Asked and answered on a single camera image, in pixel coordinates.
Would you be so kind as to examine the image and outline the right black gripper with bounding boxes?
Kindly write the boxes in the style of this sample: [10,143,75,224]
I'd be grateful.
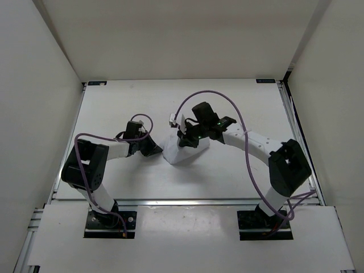
[177,121,208,148]

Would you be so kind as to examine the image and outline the white fabric skirt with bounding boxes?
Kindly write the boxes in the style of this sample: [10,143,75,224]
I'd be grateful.
[160,134,210,165]

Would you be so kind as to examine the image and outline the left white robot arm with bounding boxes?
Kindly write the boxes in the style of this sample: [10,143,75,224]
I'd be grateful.
[61,121,163,228]

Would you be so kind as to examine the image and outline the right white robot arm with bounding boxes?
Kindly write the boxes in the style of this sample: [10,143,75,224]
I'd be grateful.
[169,102,312,228]

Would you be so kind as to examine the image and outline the white front cover board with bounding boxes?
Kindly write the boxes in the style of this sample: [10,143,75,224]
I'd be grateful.
[28,203,354,272]

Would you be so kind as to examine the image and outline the left blue corner label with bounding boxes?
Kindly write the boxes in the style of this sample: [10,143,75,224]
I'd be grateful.
[87,81,107,86]

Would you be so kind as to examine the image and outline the blue corner label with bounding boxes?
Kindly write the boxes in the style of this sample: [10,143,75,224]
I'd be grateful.
[87,81,107,86]
[256,78,276,84]

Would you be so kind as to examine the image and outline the right blue corner label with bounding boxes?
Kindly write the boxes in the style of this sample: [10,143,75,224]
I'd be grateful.
[256,78,276,84]

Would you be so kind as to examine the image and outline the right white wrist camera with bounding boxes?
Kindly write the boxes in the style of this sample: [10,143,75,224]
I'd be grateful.
[169,113,186,134]

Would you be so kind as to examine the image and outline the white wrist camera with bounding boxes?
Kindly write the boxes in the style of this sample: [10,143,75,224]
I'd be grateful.
[169,113,186,134]
[137,120,146,134]

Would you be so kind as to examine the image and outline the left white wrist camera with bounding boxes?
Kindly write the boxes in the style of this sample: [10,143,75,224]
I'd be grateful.
[137,120,146,134]

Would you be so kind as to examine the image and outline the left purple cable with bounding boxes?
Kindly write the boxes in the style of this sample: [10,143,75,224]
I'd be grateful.
[74,114,154,238]

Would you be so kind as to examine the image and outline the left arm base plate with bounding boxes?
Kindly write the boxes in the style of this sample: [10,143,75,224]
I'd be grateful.
[84,209,137,239]

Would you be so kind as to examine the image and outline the left aluminium frame rail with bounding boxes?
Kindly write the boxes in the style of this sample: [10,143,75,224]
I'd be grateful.
[43,82,87,206]

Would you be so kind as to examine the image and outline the aluminium frame rail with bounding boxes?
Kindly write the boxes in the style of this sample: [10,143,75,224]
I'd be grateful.
[277,80,326,205]
[43,82,87,206]

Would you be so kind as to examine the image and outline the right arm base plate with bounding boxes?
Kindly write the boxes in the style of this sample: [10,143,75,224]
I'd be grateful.
[237,209,293,241]

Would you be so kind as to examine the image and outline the right aluminium frame rail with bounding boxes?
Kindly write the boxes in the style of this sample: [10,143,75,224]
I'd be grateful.
[277,80,326,205]

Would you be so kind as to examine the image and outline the front aluminium rail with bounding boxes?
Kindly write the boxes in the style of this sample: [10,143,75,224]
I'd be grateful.
[50,197,321,206]

